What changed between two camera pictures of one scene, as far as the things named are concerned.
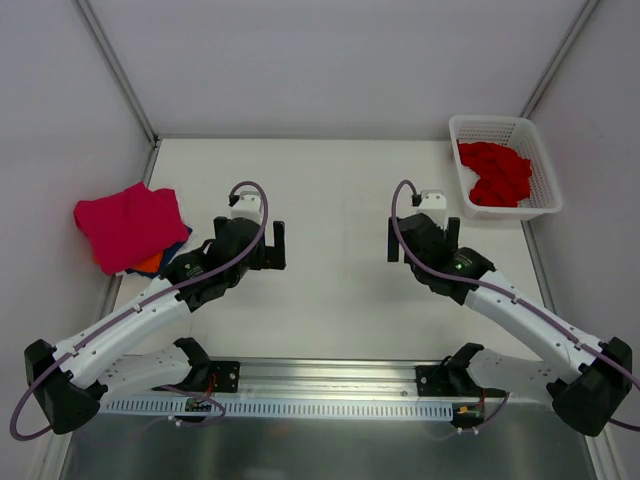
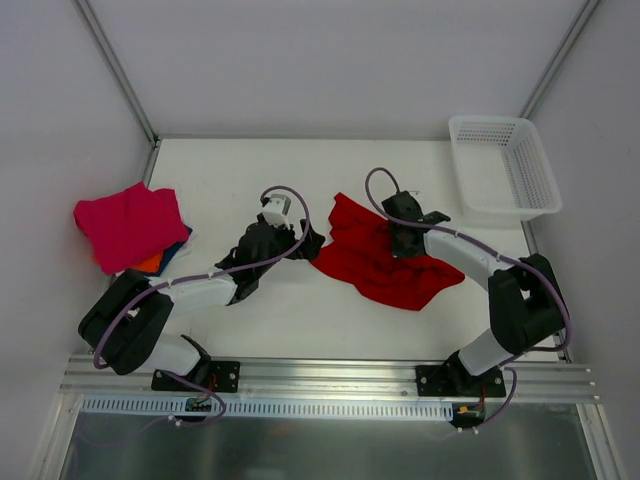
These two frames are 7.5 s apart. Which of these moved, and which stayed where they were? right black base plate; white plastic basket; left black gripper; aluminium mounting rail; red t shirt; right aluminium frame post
Moved: red t shirt; left black gripper
Stayed: white plastic basket; right black base plate; right aluminium frame post; aluminium mounting rail
